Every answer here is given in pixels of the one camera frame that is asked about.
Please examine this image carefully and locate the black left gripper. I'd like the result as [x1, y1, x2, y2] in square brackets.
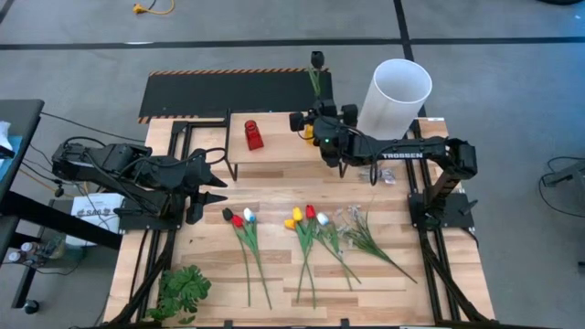
[157, 154, 229, 226]

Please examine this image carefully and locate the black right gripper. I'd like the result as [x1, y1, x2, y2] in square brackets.
[288, 99, 359, 138]

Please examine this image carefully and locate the pink tulip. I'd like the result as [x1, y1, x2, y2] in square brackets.
[221, 207, 251, 308]

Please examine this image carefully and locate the red artificial tulip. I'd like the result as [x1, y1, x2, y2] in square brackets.
[304, 204, 353, 292]
[231, 215, 251, 308]

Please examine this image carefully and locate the red glass vase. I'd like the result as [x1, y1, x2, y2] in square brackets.
[244, 119, 265, 152]

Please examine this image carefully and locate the white blue artificial tulip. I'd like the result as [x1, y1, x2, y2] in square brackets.
[316, 211, 362, 285]
[242, 207, 273, 312]

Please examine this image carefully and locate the white blossom flower spray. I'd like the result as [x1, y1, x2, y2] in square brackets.
[335, 203, 419, 285]

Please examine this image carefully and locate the wooden shelf with black legs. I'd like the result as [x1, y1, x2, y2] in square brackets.
[223, 108, 352, 183]

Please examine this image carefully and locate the white shade table lamp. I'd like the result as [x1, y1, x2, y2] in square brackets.
[355, 58, 433, 143]

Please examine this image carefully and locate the crumpled clear plastic wrapper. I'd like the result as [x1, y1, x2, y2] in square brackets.
[356, 167, 398, 186]

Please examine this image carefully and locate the black hazard striped floor mat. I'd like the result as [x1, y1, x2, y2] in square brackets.
[137, 67, 335, 125]

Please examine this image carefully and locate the green monstera leaf plant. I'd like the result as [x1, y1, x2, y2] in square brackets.
[144, 264, 213, 325]

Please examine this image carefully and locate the white cardboard box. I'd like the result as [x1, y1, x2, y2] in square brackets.
[66, 192, 125, 248]

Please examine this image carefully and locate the black side desk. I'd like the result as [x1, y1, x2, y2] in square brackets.
[0, 99, 123, 310]

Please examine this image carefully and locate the grey floor stand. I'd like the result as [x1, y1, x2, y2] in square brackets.
[543, 159, 585, 188]

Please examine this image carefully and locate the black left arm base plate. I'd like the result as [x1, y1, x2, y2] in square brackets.
[113, 205, 186, 231]

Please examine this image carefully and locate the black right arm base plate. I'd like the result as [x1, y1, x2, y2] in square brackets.
[408, 191, 476, 230]

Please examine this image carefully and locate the yellow extension cord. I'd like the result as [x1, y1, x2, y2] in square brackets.
[132, 0, 176, 16]

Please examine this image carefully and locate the black looped floor cable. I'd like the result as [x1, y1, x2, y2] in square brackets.
[537, 156, 585, 218]

